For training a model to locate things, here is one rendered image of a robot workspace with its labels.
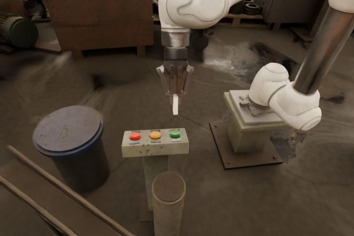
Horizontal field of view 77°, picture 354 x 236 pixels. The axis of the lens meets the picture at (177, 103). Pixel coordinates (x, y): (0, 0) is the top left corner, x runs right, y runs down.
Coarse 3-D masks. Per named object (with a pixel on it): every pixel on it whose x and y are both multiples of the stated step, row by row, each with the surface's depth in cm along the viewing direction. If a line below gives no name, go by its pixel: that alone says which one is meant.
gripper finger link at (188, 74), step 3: (192, 69) 74; (189, 72) 74; (192, 72) 75; (186, 75) 76; (189, 75) 75; (186, 78) 75; (189, 78) 75; (186, 81) 76; (189, 81) 76; (186, 84) 76; (183, 87) 78; (186, 87) 76; (183, 90) 77; (186, 90) 77; (183, 93) 77
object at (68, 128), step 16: (64, 112) 114; (80, 112) 115; (96, 112) 117; (48, 128) 106; (64, 128) 106; (80, 128) 107; (96, 128) 107; (48, 144) 99; (64, 144) 99; (80, 144) 100; (96, 144) 112; (64, 160) 105; (80, 160) 107; (96, 160) 116; (64, 176) 117; (80, 176) 115; (96, 176) 123; (80, 192) 126
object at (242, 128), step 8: (224, 96) 145; (232, 104) 137; (232, 112) 133; (240, 120) 127; (240, 128) 124; (248, 128) 123; (256, 128) 124; (264, 128) 125; (272, 128) 126; (280, 128) 127; (288, 128) 128
